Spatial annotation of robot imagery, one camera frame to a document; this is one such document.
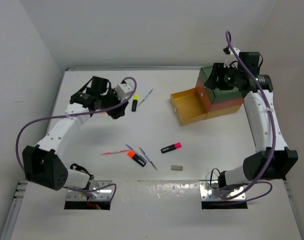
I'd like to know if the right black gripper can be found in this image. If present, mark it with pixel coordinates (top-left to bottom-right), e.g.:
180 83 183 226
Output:
204 62 243 90

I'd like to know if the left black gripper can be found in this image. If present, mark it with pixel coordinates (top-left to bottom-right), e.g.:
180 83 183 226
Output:
98 87 128 119

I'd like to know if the blue clear pen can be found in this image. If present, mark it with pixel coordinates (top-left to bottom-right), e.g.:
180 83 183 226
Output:
124 144 147 163

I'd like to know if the yellow bottom drawer box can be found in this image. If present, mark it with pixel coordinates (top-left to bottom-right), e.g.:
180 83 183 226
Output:
170 87 242 126

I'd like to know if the red clear pen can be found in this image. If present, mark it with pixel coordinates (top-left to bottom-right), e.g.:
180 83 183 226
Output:
100 149 130 156

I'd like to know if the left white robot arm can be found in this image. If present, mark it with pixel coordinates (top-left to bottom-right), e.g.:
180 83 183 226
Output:
17 76 137 194

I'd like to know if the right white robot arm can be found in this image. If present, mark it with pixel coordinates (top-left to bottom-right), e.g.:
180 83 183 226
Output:
203 47 299 191

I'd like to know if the green top drawer box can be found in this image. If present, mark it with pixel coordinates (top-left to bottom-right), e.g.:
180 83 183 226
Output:
198 66 243 104

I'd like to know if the red middle drawer box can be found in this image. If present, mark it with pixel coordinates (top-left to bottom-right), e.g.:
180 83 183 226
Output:
195 78 244 113

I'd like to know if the yellow highlighter marker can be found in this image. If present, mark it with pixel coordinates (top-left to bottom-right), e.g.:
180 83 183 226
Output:
131 94 139 112

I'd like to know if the green clear pen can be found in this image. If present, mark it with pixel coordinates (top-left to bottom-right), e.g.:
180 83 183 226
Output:
138 88 154 107

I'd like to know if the orange highlighter marker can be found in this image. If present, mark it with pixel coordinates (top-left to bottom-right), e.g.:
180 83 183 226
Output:
127 150 146 167

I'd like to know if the pink highlighter marker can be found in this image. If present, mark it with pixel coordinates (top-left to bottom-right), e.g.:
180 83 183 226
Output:
160 142 182 154

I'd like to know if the grey eraser block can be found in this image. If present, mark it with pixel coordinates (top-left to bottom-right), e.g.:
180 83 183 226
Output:
170 165 183 171

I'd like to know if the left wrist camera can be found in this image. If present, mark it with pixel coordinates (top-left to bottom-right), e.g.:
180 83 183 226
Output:
115 83 132 101

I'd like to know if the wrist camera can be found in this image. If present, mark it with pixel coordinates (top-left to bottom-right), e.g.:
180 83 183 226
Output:
223 46 238 68
115 83 132 101

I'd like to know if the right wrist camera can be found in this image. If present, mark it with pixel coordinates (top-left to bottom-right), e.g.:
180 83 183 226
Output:
223 46 238 68

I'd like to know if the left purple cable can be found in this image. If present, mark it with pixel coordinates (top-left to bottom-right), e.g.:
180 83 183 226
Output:
15 76 138 201

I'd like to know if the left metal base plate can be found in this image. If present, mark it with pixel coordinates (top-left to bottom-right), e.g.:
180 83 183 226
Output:
66 180 114 202

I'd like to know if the metal base plate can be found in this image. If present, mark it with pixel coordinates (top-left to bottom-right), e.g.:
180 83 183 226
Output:
199 180 246 202
66 180 114 202

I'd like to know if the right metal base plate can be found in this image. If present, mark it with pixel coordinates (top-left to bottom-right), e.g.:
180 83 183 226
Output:
199 180 246 202

